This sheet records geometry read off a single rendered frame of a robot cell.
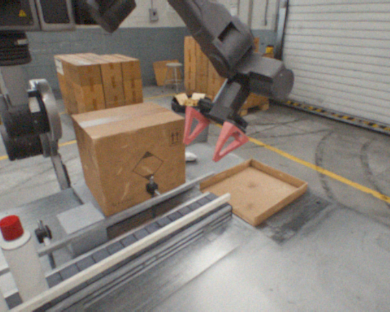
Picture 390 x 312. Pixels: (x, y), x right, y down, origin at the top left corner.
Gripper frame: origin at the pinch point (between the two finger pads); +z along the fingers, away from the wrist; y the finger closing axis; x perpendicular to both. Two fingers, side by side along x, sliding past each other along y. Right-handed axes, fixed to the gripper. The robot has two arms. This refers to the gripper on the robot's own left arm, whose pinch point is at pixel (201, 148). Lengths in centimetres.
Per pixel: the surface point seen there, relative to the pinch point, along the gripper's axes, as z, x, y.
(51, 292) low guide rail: 40.6, -8.5, -7.0
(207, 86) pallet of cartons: -87, 219, -268
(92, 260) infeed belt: 37.0, 1.5, -13.6
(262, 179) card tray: -3, 58, -18
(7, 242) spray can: 32.8, -19.9, -10.2
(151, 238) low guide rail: 25.9, 9.9, -8.3
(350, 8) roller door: -259, 271, -164
